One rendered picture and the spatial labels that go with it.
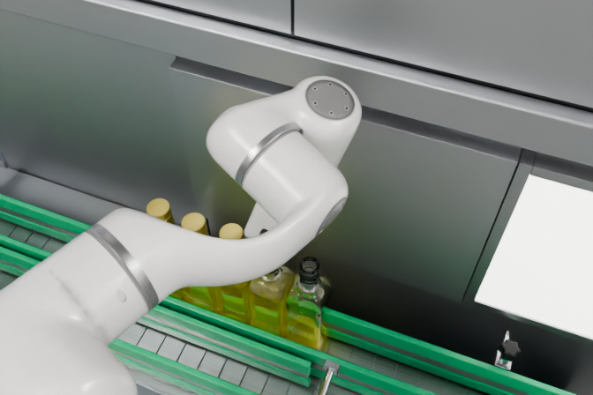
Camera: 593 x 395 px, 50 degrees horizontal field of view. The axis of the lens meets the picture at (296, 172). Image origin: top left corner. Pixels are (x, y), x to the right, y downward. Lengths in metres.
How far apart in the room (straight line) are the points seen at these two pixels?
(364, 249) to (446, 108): 0.33
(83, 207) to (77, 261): 0.82
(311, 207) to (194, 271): 0.11
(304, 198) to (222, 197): 0.51
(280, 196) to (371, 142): 0.29
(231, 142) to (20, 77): 0.65
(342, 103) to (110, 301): 0.28
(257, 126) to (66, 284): 0.21
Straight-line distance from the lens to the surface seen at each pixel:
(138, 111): 1.05
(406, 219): 0.92
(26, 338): 0.49
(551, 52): 0.72
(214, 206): 1.09
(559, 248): 0.91
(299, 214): 0.53
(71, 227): 1.21
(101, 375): 0.46
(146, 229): 0.51
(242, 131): 0.57
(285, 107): 0.60
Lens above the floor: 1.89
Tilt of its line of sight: 50 degrees down
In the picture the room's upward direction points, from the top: straight up
